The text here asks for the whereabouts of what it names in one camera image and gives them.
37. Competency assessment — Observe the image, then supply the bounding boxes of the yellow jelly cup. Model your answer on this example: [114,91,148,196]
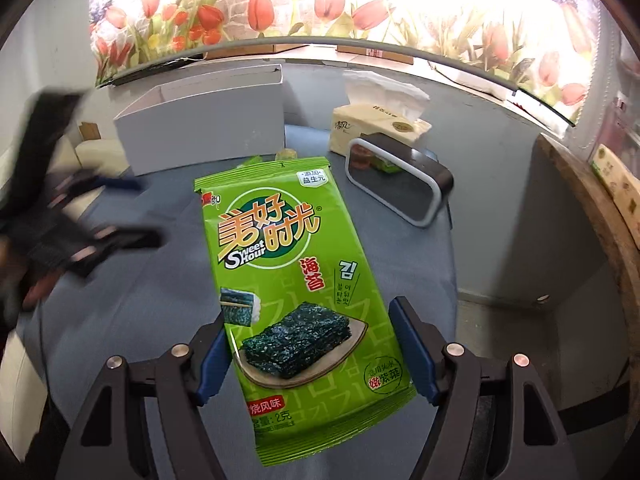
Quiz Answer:
[274,148,298,160]

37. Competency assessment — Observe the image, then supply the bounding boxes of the cream white sofa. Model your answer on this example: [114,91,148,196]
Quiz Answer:
[1,138,129,460]

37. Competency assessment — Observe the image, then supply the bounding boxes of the tissue box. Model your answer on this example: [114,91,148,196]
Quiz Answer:
[329,70,432,156]

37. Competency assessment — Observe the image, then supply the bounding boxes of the grey storage basket white rim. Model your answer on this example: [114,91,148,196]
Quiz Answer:
[345,132,454,229]

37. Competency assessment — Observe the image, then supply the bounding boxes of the person left hand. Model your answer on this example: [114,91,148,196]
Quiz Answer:
[1,236,64,314]

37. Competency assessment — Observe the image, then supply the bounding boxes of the white cardboard box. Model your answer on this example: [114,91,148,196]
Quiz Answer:
[114,64,285,174]

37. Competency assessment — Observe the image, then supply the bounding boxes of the tulip flower wall poster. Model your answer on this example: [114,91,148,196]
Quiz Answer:
[88,0,600,122]

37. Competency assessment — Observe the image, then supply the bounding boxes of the wooden round side table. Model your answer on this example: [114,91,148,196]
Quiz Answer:
[536,133,639,437]

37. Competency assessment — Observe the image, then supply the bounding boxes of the blue table cloth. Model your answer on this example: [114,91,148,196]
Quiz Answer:
[14,123,459,480]

